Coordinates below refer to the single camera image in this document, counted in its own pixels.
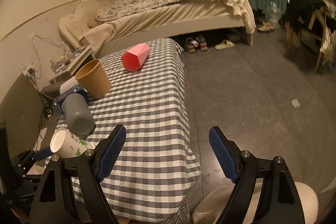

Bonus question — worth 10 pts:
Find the left sneaker under bed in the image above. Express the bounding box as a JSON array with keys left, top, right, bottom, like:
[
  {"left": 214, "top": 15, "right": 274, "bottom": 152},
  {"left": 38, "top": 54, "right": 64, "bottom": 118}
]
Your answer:
[{"left": 185, "top": 37, "right": 198, "bottom": 53}]

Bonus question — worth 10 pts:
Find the clear bottle on nightstand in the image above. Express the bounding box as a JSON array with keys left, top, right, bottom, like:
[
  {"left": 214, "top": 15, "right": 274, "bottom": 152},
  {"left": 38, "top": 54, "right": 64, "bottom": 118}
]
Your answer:
[{"left": 62, "top": 42, "right": 72, "bottom": 59}]

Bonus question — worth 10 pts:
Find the right sneaker under bed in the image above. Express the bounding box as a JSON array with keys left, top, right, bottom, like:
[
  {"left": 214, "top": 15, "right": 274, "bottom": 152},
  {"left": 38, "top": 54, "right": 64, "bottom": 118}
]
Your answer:
[{"left": 195, "top": 35, "right": 208, "bottom": 51}]

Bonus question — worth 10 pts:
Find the cream bed sheet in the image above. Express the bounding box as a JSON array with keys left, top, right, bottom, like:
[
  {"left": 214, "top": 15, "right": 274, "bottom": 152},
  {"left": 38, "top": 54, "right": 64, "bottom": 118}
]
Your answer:
[{"left": 79, "top": 0, "right": 256, "bottom": 53}]

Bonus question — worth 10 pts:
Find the white paper cup green print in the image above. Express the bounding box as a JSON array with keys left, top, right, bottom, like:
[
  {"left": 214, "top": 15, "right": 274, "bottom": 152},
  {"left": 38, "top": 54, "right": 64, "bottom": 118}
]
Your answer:
[{"left": 50, "top": 127, "right": 96, "bottom": 158}]

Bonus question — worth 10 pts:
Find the green slipper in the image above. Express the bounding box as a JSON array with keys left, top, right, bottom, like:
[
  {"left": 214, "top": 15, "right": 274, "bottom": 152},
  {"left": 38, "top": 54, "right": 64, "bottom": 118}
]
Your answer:
[{"left": 215, "top": 40, "right": 235, "bottom": 51}]

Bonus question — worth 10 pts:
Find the red hexagonal cup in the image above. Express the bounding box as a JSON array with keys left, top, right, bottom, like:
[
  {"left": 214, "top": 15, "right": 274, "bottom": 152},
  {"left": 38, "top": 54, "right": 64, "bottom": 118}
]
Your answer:
[{"left": 121, "top": 43, "right": 150, "bottom": 72}]

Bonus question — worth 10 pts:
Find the white bedside table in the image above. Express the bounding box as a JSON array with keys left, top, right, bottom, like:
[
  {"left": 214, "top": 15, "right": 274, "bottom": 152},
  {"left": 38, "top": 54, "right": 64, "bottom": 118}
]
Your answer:
[{"left": 49, "top": 46, "right": 95, "bottom": 84}]

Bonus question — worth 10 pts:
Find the grey cylindrical cup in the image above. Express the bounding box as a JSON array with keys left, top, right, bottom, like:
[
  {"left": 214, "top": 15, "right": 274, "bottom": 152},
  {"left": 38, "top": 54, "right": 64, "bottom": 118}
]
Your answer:
[{"left": 64, "top": 93, "right": 95, "bottom": 138}]

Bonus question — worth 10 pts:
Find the black cable coil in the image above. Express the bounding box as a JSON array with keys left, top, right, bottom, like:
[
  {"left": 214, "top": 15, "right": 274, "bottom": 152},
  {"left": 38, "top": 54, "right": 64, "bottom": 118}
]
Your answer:
[{"left": 43, "top": 105, "right": 54, "bottom": 119}]

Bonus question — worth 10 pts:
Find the clear water jug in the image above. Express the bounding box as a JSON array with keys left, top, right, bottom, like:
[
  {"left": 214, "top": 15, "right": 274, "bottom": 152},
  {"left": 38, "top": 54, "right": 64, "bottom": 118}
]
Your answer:
[{"left": 266, "top": 2, "right": 282, "bottom": 23}]

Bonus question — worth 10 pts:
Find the white bed frame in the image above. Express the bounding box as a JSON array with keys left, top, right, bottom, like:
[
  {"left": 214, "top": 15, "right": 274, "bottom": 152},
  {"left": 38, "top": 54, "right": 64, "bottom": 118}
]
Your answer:
[{"left": 59, "top": 13, "right": 253, "bottom": 57}]

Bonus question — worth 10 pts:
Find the white power strip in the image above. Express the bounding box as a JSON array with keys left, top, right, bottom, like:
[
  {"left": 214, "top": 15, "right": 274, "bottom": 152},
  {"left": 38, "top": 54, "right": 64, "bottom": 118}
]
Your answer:
[{"left": 33, "top": 127, "right": 47, "bottom": 151}]

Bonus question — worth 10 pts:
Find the white cylindrical cup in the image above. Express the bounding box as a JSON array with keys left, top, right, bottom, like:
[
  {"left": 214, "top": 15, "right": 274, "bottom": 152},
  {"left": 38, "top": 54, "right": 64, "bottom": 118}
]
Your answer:
[{"left": 59, "top": 77, "right": 78, "bottom": 94}]

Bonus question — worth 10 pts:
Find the grey white checkered tablecloth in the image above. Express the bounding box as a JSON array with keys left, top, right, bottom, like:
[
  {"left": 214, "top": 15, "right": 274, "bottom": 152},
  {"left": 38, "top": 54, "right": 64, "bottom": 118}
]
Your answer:
[{"left": 87, "top": 38, "right": 201, "bottom": 223}]

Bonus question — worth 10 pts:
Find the brown kraft paper cup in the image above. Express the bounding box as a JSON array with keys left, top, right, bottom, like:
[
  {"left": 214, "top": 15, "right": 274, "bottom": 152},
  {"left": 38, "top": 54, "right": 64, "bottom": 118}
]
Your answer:
[{"left": 75, "top": 59, "right": 112, "bottom": 100}]

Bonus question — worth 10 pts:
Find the wall power socket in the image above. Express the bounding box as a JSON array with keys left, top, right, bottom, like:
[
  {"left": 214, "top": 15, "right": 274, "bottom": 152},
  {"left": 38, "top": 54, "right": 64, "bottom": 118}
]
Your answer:
[{"left": 22, "top": 63, "right": 35, "bottom": 77}]

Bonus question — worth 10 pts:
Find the sneaker under bed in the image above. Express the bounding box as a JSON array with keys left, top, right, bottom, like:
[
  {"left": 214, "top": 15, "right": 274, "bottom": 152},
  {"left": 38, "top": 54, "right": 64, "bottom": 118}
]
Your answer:
[
  {"left": 185, "top": 37, "right": 198, "bottom": 53},
  {"left": 195, "top": 35, "right": 208, "bottom": 51}
]

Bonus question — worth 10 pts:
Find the wooden chair with clothes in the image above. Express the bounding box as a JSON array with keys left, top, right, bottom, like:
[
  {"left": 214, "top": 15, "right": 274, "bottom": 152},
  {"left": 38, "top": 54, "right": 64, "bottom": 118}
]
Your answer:
[{"left": 284, "top": 0, "right": 335, "bottom": 72}]

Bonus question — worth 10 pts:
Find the cream pillow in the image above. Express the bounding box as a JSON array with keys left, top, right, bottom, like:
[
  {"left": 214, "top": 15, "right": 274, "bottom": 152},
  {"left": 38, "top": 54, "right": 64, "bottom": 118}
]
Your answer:
[{"left": 74, "top": 0, "right": 104, "bottom": 28}]

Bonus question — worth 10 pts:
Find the dark grey sofa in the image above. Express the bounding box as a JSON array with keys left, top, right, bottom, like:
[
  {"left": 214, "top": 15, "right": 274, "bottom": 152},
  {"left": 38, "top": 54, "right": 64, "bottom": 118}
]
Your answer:
[{"left": 1, "top": 75, "right": 58, "bottom": 158}]

